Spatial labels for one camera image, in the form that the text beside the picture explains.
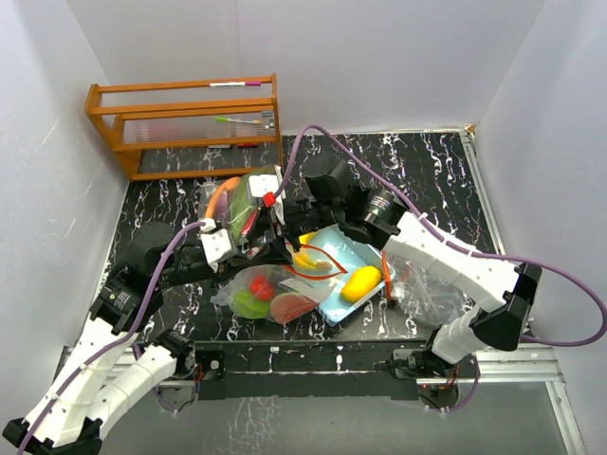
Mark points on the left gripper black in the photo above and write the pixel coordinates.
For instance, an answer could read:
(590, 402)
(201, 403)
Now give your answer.
(212, 271)

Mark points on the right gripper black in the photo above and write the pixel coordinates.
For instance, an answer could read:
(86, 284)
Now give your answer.
(275, 251)

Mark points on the yellow banana bunch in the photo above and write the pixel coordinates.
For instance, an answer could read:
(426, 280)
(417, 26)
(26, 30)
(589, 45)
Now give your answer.
(311, 260)

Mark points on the clear bag orange zipper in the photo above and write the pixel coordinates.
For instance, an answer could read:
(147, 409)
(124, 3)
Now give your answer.
(421, 294)
(285, 279)

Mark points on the white dotted zip bag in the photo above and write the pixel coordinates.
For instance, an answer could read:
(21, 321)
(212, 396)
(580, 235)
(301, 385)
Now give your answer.
(209, 187)

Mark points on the watermelon slice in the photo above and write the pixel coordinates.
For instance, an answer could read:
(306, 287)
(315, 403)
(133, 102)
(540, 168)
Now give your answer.
(289, 306)

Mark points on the yellow mango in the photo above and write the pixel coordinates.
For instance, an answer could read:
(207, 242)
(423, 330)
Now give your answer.
(361, 282)

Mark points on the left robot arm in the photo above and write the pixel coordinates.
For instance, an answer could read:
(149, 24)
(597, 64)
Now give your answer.
(82, 404)

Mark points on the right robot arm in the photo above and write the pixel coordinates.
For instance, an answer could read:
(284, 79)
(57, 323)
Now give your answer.
(502, 293)

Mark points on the light blue plastic basket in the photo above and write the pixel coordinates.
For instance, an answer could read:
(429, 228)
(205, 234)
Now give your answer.
(346, 257)

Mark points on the green pen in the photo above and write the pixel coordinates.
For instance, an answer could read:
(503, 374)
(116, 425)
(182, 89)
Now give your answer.
(238, 120)

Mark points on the wooden shelf rack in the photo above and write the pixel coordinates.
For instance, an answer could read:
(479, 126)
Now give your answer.
(133, 119)

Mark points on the pink white pen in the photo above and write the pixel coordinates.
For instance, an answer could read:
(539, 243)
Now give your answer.
(235, 84)

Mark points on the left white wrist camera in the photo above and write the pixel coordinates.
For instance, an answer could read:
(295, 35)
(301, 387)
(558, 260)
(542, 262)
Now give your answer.
(217, 244)

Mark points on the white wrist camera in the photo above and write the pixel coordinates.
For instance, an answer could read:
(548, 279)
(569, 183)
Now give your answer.
(261, 191)
(217, 244)

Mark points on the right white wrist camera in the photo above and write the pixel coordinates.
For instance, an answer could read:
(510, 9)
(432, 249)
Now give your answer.
(261, 191)

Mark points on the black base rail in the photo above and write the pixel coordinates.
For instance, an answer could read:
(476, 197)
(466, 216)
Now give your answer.
(317, 368)

